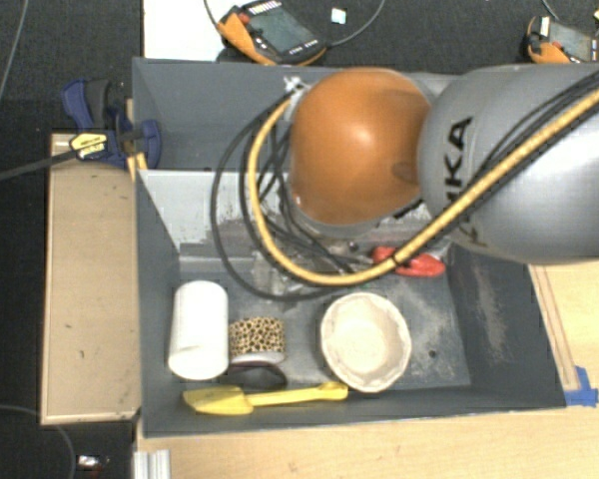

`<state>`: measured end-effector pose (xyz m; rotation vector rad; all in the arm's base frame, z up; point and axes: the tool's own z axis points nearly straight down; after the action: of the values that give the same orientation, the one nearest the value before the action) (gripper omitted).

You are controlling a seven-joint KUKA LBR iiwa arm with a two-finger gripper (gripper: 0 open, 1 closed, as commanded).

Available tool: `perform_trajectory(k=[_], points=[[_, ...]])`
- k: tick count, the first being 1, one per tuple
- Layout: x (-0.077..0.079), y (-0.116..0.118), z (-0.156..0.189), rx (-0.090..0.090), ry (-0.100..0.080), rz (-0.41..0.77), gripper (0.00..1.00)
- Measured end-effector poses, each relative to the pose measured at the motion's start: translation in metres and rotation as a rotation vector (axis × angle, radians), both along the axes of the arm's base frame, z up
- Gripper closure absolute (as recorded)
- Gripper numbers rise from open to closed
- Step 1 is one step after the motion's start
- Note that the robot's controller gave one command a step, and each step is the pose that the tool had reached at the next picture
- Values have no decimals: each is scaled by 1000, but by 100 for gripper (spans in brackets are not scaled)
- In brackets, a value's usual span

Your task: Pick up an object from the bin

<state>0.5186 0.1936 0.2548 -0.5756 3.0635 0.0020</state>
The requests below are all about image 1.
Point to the grey metal bin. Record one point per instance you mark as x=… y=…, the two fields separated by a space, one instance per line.
x=189 y=113

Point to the yellow plastic spatula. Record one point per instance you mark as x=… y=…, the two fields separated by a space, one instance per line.
x=219 y=401

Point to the beige paper bowl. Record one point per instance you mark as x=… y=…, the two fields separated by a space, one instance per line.
x=365 y=342

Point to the pale wood board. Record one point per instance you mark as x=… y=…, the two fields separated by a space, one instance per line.
x=92 y=287

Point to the leopard print tape roll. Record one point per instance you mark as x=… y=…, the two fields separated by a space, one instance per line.
x=257 y=336

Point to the red plastic toy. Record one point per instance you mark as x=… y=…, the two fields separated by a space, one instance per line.
x=421 y=266

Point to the white plastic cylinder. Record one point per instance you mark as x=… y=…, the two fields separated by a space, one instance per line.
x=198 y=330

